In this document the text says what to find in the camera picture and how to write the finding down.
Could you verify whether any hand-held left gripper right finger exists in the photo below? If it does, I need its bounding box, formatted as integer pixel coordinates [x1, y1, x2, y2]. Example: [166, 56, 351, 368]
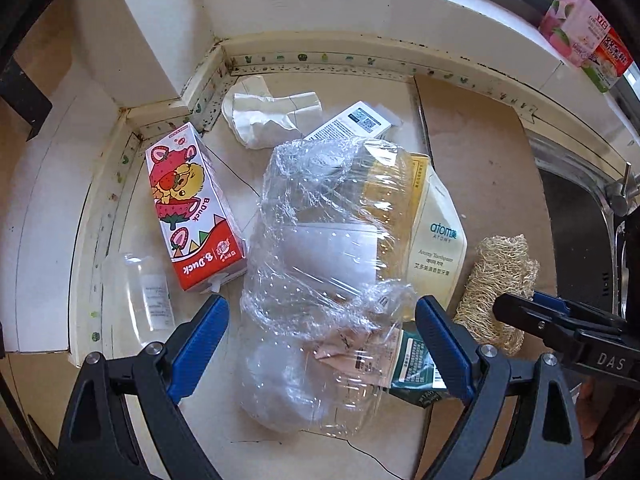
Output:
[415, 295, 586, 480]

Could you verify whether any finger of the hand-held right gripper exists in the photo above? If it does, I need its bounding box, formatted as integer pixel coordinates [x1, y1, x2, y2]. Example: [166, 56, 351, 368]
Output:
[492, 293, 583, 358]
[531, 291, 627, 335]

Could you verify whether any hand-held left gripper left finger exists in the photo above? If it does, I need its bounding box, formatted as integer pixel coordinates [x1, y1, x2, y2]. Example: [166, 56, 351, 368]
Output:
[57, 294, 231, 480]

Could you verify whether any cream toothpaste box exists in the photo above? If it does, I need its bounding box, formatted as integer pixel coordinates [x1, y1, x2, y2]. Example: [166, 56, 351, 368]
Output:
[360, 152, 468, 321]

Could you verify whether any crushed clear plastic bottle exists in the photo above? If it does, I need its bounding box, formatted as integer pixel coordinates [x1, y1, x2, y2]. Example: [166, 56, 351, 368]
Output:
[239, 137, 436, 433]

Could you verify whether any red strawberry milk carton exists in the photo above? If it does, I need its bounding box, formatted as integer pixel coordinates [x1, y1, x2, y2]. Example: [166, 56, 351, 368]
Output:
[145, 121, 248, 295]

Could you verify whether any green packet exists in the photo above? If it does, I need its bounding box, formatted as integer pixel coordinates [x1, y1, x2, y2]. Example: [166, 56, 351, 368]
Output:
[387, 330, 451, 408]

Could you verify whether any loofah sponge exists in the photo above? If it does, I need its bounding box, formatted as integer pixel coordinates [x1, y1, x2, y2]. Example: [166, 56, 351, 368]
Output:
[452, 234, 541, 357]

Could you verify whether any clear plastic container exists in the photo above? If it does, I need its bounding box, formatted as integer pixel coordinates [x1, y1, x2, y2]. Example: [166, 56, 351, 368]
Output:
[100, 252, 176, 346]

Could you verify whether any stainless steel sink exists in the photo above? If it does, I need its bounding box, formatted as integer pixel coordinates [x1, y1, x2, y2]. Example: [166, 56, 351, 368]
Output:
[530, 135, 640, 321]

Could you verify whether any beige paper wrapper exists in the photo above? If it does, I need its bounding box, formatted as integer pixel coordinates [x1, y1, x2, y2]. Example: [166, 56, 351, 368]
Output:
[312, 327, 403, 391]

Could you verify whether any metal faucet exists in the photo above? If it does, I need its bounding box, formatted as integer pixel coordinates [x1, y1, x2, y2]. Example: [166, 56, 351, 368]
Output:
[602, 160, 640, 216]

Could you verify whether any brown cardboard sheet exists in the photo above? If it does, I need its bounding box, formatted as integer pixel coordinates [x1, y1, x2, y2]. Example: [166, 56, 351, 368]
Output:
[414, 76, 558, 306]

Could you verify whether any crumpled white paper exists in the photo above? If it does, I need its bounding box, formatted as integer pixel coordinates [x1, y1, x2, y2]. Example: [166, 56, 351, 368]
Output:
[221, 75, 322, 150]

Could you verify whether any white printed box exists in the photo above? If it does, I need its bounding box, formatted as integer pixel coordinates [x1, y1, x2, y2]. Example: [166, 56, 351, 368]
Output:
[303, 101, 401, 143]

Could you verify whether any red and green pouch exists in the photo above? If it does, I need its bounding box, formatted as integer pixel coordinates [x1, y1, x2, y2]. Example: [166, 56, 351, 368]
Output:
[582, 17, 632, 93]

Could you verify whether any pink drink carton pack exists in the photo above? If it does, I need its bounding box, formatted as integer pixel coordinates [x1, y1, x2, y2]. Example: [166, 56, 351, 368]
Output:
[539, 0, 608, 68]

